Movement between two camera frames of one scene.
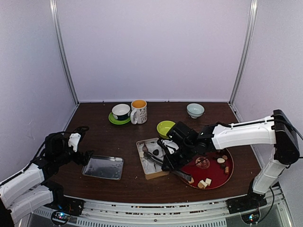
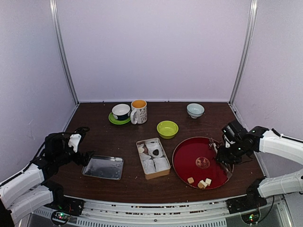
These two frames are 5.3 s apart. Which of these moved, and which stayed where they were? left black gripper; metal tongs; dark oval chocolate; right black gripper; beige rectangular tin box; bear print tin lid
Moved: metal tongs; right black gripper
Stayed: left black gripper; dark oval chocolate; beige rectangular tin box; bear print tin lid
